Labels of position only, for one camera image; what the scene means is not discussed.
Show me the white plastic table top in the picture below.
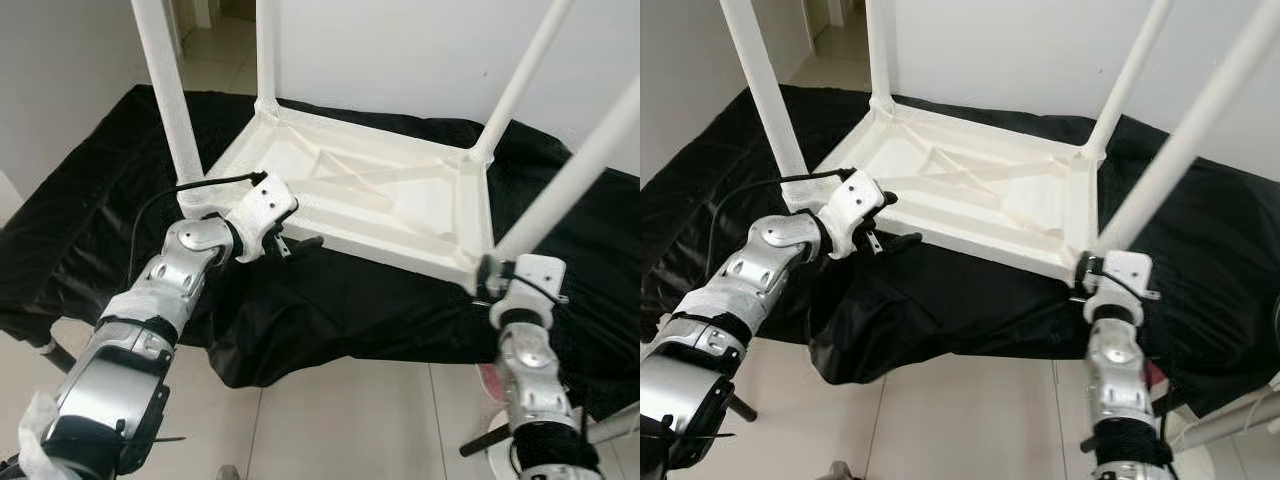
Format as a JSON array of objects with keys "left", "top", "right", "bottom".
[
  {"left": 180, "top": 98, "right": 503, "bottom": 297},
  {"left": 783, "top": 95, "right": 1113, "bottom": 287}
]

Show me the white plastic table leg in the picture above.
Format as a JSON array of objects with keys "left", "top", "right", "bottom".
[
  {"left": 130, "top": 0, "right": 208, "bottom": 217},
  {"left": 490, "top": 75, "right": 641, "bottom": 267},
  {"left": 1078, "top": 0, "right": 1174, "bottom": 167},
  {"left": 468, "top": 0, "right": 577, "bottom": 167},
  {"left": 865, "top": 0, "right": 897, "bottom": 114},
  {"left": 254, "top": 0, "right": 283, "bottom": 117},
  {"left": 718, "top": 0, "right": 812, "bottom": 207},
  {"left": 1095, "top": 0, "right": 1280, "bottom": 257}
]

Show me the black cloth cover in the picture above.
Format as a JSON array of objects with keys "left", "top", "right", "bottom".
[
  {"left": 0, "top": 85, "right": 641, "bottom": 421},
  {"left": 640, "top": 82, "right": 1280, "bottom": 419}
]

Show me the white metal pole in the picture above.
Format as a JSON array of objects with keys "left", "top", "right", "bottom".
[
  {"left": 1165, "top": 400, "right": 1280, "bottom": 453},
  {"left": 580, "top": 410, "right": 641, "bottom": 446}
]

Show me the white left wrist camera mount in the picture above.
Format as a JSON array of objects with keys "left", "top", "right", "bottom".
[
  {"left": 820, "top": 170, "right": 897, "bottom": 260},
  {"left": 225, "top": 172, "right": 300, "bottom": 264}
]

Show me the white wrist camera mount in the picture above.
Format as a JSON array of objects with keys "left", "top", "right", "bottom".
[
  {"left": 225, "top": 172, "right": 300, "bottom": 264},
  {"left": 485, "top": 255, "right": 569, "bottom": 327},
  {"left": 1078, "top": 250, "right": 1162, "bottom": 324},
  {"left": 820, "top": 170, "right": 897, "bottom": 260}
]

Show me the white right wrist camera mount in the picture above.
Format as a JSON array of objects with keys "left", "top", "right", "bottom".
[
  {"left": 485, "top": 255, "right": 569, "bottom": 327},
  {"left": 1078, "top": 250, "right": 1162, "bottom": 324}
]

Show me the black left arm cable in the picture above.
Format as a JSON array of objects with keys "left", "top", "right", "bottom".
[
  {"left": 127, "top": 172, "right": 267, "bottom": 293},
  {"left": 704, "top": 170, "right": 857, "bottom": 283}
]

